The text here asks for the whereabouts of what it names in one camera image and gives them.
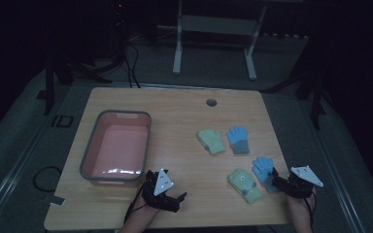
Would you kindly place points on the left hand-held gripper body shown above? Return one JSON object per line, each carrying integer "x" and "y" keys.
{"x": 162, "y": 184}

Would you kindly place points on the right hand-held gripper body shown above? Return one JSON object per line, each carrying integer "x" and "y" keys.
{"x": 301, "y": 181}

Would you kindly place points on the blue glove with grey cuff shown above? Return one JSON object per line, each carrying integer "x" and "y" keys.
{"x": 263, "y": 168}
{"x": 238, "y": 138}

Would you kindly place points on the green mitten with face print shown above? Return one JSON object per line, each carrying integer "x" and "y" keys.
{"x": 244, "y": 184}

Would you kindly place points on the pink basin with grey rim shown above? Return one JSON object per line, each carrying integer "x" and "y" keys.
{"x": 118, "y": 147}

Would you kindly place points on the plain green mitten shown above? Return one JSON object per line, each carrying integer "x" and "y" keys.
{"x": 211, "y": 141}

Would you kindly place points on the person's right hand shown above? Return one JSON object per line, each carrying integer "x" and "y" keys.
{"x": 299, "y": 205}

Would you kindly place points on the person's left hand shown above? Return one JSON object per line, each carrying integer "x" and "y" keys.
{"x": 145, "y": 208}

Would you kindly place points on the black metal stand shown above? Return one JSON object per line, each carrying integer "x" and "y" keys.
{"x": 311, "y": 87}
{"x": 64, "y": 71}

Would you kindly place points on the grey tape piece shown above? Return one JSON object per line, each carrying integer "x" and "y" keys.
{"x": 57, "y": 201}

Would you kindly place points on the white metal desk frame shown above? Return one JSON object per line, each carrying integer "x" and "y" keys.
{"x": 213, "y": 26}

